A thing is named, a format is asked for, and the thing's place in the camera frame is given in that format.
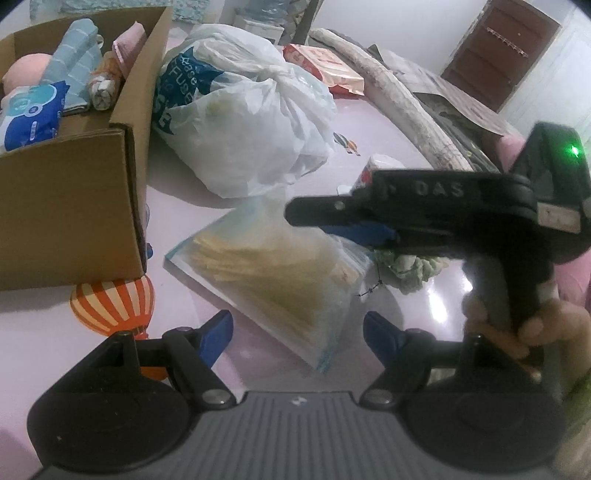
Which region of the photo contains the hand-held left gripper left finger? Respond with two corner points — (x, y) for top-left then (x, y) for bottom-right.
(99, 309), (237, 411)

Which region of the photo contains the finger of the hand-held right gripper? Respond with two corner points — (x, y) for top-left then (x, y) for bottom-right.
(321, 222), (465, 260)
(285, 170), (536, 232)

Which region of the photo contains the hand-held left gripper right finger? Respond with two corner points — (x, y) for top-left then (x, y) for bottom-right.
(360, 311), (490, 411)

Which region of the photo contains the white red-print tissue pack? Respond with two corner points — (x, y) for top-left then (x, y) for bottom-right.
(337, 154), (407, 195)

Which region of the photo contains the green white scrunchie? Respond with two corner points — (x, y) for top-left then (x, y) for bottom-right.
(374, 251), (451, 296)

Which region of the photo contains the clear zip bag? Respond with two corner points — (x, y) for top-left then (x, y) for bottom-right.
(165, 203), (372, 374)

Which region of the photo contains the brown cardboard box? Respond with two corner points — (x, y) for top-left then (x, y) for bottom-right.
(0, 6), (172, 291)

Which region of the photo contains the orange striped white towel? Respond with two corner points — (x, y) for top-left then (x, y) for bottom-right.
(88, 51), (127, 110)

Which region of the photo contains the blue wet wipes pack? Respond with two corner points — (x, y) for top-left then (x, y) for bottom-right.
(0, 80), (69, 153)

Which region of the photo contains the pink bubble wrap pouch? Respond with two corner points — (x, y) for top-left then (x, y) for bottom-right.
(112, 22), (148, 77)

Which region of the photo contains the light blue striped towel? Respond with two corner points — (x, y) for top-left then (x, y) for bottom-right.
(48, 17), (105, 112)

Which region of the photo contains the person's right hand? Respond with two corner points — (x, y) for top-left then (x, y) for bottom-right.
(462, 294), (591, 370)

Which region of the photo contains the pink balloon-print bed sheet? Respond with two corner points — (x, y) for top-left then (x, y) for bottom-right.
(0, 23), (509, 462)

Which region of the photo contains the rolled beige mat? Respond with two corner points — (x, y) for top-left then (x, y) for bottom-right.
(308, 28), (476, 174)

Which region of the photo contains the beige patterned cloth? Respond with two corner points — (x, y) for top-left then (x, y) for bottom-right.
(367, 45), (525, 138)

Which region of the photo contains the brown door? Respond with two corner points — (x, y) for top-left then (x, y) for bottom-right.
(441, 0), (566, 112)

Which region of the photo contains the white blue plastic bag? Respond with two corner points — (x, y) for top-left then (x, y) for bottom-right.
(151, 24), (339, 199)

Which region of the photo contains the red wet wipes pack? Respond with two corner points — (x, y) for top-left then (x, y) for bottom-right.
(283, 44), (365, 97)

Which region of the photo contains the door hook rack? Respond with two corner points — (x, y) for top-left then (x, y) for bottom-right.
(485, 27), (527, 58)

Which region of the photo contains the white water dispenser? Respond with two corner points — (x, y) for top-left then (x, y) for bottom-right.
(233, 14), (284, 44)

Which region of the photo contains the pink plush toy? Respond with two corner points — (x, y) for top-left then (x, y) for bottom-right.
(2, 53), (54, 95)

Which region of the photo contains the floral wall cloth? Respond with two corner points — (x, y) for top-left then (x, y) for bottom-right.
(30, 0), (232, 24)

